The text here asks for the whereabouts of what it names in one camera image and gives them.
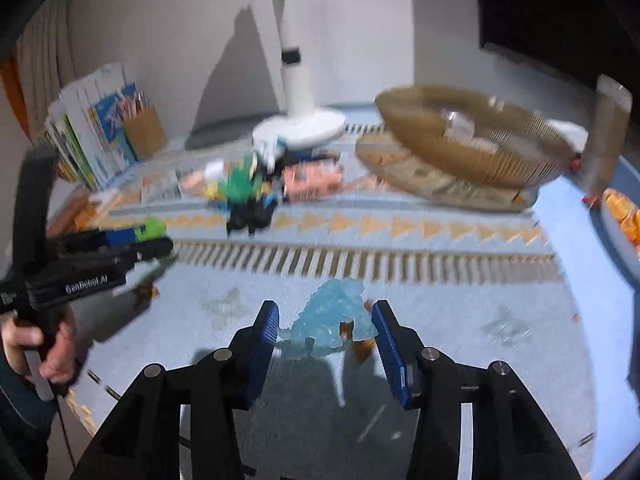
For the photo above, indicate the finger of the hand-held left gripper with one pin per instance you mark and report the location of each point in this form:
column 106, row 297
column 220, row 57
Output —
column 150, row 249
column 155, row 272

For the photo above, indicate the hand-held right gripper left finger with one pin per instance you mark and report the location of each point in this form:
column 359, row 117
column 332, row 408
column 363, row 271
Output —
column 262, row 347

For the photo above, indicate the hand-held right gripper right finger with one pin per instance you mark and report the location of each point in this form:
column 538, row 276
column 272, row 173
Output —
column 392, row 355

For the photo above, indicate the green and blue toy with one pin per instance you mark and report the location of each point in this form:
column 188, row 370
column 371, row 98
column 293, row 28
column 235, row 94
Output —
column 145, row 231

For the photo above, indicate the translucent blue dinosaur toy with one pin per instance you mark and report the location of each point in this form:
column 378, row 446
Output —
column 330, row 320

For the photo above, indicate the green block toy figure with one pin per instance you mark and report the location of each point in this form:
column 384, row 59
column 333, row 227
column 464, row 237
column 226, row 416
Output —
column 240, row 185

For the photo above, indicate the clear glass bowl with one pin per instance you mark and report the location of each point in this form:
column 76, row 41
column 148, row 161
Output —
column 475, row 135

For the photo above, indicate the person's left forearm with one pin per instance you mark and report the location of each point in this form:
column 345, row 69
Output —
column 20, row 425

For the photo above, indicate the person's left hand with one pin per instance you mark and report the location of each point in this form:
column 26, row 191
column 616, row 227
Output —
column 57, row 355

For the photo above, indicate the small brown toy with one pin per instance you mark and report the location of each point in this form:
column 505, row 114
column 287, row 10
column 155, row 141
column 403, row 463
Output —
column 362, row 346

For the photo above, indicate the orange box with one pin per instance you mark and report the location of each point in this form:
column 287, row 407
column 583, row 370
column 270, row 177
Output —
column 75, row 215

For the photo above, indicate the patterned blue table mat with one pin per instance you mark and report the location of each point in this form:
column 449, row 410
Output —
column 450, row 260

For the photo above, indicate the brown pencil holder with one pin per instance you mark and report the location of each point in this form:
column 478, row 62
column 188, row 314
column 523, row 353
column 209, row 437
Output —
column 145, row 132

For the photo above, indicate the stack of colourful books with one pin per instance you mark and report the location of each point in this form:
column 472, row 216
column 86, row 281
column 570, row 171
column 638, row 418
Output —
column 90, row 120

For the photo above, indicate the white and blue toy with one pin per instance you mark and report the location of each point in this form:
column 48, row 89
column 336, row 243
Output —
column 270, row 147

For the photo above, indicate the orange pink packet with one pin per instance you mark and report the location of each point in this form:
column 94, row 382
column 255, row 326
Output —
column 311, row 180

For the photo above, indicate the white desk lamp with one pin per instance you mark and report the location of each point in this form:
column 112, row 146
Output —
column 300, row 85

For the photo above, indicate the plate of orange slices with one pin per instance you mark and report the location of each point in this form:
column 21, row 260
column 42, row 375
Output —
column 622, row 220

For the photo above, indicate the grey metal bottle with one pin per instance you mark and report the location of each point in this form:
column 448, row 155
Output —
column 607, row 135

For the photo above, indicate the black television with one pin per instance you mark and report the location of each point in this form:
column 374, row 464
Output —
column 550, row 10

